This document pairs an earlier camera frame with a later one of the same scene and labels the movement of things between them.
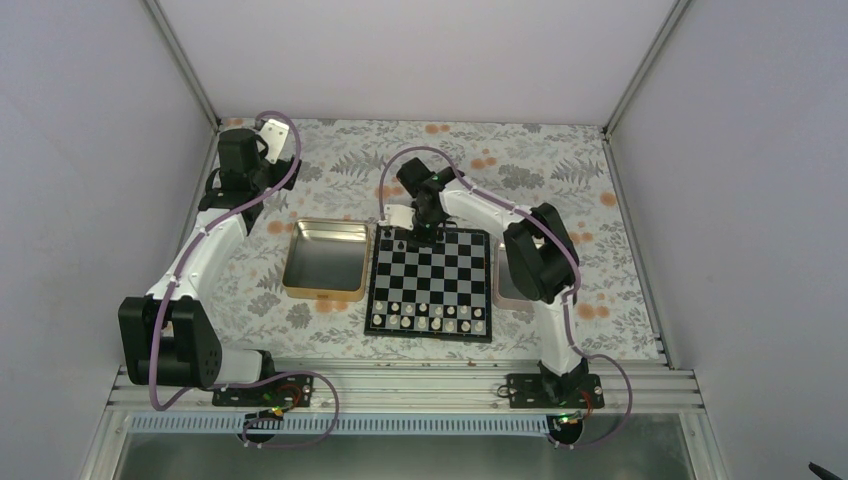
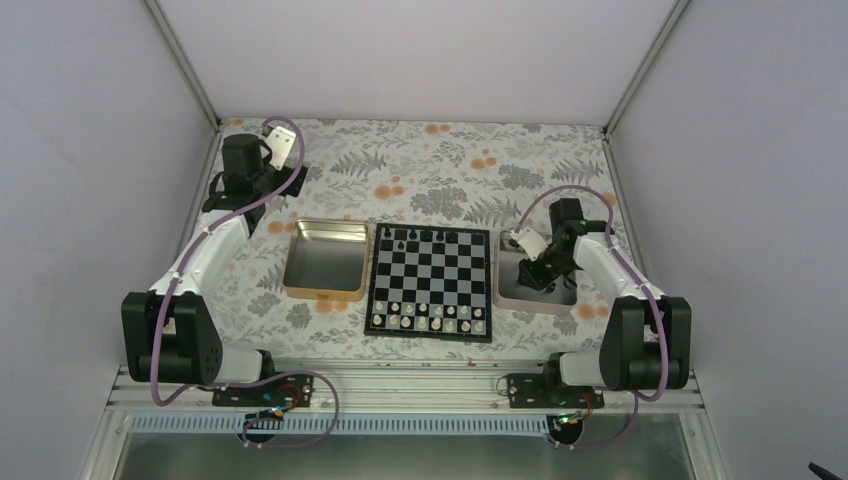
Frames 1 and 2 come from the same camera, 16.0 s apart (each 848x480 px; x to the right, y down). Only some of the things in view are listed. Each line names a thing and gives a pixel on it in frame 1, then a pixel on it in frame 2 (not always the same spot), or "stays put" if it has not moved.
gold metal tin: x=327 y=259 stays put
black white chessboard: x=443 y=292 stays put
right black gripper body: x=430 y=234 -> x=559 y=264
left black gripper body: x=260 y=179 stays put
